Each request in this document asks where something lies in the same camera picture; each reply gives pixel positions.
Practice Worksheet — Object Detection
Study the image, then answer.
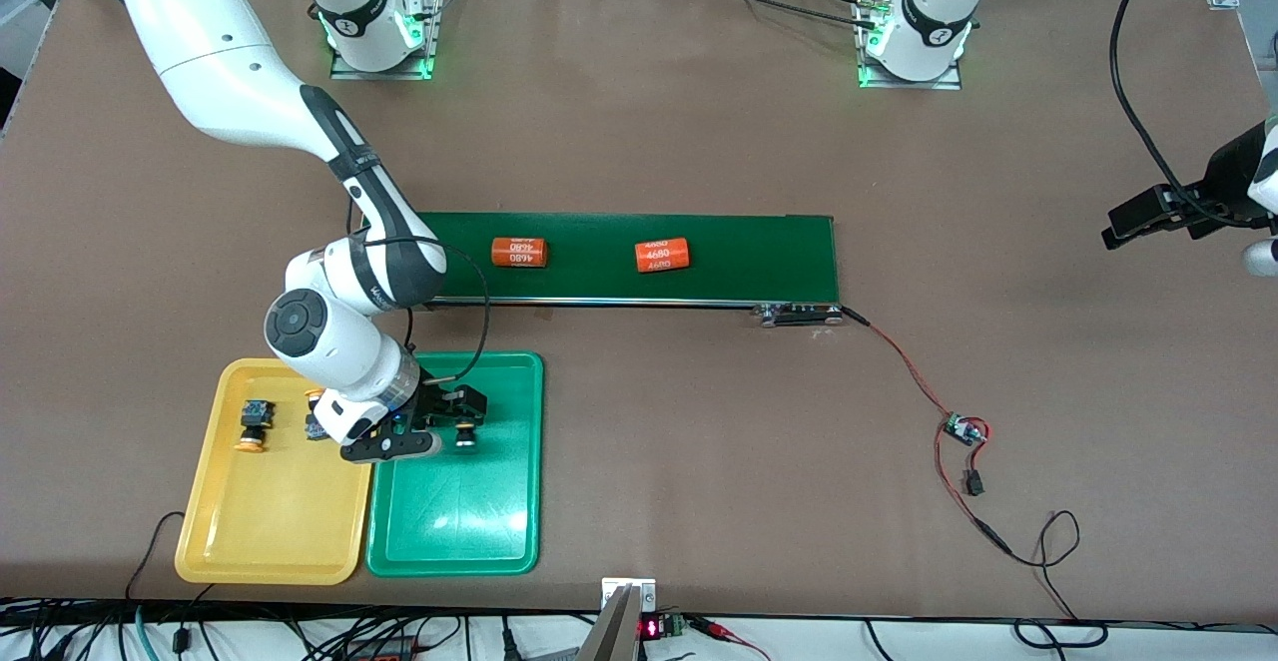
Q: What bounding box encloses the orange cylinder marked 4680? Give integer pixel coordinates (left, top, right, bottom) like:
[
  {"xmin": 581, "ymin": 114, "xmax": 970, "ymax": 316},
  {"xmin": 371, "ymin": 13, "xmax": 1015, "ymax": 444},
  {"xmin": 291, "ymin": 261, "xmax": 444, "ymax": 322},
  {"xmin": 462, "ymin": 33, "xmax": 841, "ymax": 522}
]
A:
[
  {"xmin": 635, "ymin": 237, "xmax": 692, "ymax": 273},
  {"xmin": 490, "ymin": 237, "xmax": 550, "ymax": 270}
]

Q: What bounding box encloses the green plastic tray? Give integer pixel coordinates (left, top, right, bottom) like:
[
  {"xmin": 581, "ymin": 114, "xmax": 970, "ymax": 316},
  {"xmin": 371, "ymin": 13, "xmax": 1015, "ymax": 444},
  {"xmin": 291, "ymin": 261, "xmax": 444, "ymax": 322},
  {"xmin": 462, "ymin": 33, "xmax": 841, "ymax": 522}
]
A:
[{"xmin": 365, "ymin": 351, "xmax": 545, "ymax": 578}]

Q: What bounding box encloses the green conveyor belt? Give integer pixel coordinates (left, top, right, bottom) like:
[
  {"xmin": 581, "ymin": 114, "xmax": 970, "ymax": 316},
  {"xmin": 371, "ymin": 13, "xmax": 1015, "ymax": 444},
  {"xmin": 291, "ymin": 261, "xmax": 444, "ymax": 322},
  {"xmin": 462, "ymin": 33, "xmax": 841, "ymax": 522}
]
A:
[{"xmin": 414, "ymin": 210, "xmax": 846, "ymax": 329}]

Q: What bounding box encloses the yellow plastic tray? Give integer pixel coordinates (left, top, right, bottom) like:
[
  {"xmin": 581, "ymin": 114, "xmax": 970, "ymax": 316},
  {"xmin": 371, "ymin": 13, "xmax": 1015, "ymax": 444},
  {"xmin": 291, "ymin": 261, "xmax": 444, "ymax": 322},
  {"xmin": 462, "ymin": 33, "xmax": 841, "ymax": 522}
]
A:
[{"xmin": 175, "ymin": 358, "xmax": 385, "ymax": 586}]

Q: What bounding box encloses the grey metal bar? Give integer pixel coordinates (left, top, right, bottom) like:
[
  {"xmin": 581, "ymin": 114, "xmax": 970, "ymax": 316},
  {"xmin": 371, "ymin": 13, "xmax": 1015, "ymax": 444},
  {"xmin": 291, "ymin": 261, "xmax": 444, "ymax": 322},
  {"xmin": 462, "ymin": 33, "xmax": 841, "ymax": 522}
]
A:
[{"xmin": 577, "ymin": 585, "xmax": 642, "ymax": 661}]

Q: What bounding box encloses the small black circuit board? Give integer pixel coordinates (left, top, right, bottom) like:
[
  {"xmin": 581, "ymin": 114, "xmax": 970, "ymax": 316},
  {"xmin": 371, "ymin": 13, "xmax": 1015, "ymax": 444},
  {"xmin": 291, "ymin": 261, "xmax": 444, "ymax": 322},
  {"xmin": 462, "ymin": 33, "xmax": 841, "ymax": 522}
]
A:
[{"xmin": 943, "ymin": 411, "xmax": 990, "ymax": 448}]

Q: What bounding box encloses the red clip lead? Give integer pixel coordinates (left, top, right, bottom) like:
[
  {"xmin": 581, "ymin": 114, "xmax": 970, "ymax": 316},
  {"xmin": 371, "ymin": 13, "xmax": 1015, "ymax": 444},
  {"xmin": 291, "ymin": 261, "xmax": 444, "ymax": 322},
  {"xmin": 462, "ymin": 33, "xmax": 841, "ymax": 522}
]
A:
[{"xmin": 687, "ymin": 615, "xmax": 772, "ymax": 661}]

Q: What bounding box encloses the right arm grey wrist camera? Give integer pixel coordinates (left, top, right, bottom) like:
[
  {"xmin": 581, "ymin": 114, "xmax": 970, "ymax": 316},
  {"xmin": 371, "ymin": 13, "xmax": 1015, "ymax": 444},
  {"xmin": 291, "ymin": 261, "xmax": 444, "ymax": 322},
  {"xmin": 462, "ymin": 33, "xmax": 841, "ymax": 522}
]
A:
[{"xmin": 340, "ymin": 427, "xmax": 442, "ymax": 465}]

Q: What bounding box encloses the tangled black cable bundle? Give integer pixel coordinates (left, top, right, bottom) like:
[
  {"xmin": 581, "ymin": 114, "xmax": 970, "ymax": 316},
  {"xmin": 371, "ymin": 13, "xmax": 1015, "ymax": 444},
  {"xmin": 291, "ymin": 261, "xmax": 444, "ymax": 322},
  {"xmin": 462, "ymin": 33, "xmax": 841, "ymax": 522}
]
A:
[{"xmin": 0, "ymin": 596, "xmax": 600, "ymax": 661}]

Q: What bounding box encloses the silver bracket plate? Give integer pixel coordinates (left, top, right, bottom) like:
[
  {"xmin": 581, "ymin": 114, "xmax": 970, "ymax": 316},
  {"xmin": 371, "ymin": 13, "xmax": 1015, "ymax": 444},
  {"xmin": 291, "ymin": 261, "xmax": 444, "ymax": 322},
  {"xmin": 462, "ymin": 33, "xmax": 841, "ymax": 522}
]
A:
[{"xmin": 602, "ymin": 578, "xmax": 657, "ymax": 612}]

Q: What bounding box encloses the red black conveyor wire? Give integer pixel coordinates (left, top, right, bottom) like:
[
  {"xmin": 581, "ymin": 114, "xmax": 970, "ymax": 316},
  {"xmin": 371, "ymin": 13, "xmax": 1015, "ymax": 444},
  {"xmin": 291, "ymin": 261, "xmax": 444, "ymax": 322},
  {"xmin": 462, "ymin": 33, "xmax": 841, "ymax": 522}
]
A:
[{"xmin": 839, "ymin": 306, "xmax": 956, "ymax": 422}]

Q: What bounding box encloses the thin black looped cable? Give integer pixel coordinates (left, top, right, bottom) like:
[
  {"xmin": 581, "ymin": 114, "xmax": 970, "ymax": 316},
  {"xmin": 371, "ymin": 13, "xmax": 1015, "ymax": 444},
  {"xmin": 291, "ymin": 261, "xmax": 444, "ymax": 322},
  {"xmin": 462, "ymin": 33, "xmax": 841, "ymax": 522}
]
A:
[{"xmin": 1008, "ymin": 509, "xmax": 1109, "ymax": 650}]

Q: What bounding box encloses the black inline switch red lead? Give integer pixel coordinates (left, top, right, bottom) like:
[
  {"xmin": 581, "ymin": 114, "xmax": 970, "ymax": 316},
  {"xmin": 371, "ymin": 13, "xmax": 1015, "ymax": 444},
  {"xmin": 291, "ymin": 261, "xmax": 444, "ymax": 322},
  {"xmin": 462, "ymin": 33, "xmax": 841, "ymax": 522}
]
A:
[{"xmin": 960, "ymin": 433, "xmax": 992, "ymax": 498}]

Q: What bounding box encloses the thin black table cable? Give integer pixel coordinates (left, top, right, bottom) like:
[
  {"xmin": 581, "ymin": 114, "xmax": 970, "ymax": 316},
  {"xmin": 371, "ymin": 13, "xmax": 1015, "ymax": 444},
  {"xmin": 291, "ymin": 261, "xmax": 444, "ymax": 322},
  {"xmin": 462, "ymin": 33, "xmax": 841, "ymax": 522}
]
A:
[{"xmin": 124, "ymin": 511, "xmax": 216, "ymax": 607}]

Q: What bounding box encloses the red black power wire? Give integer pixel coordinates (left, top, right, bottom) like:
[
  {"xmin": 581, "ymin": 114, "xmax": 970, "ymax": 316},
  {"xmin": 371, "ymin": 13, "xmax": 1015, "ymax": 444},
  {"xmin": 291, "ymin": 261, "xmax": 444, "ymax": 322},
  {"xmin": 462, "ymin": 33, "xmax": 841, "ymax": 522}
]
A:
[{"xmin": 935, "ymin": 429, "xmax": 1014, "ymax": 556}]

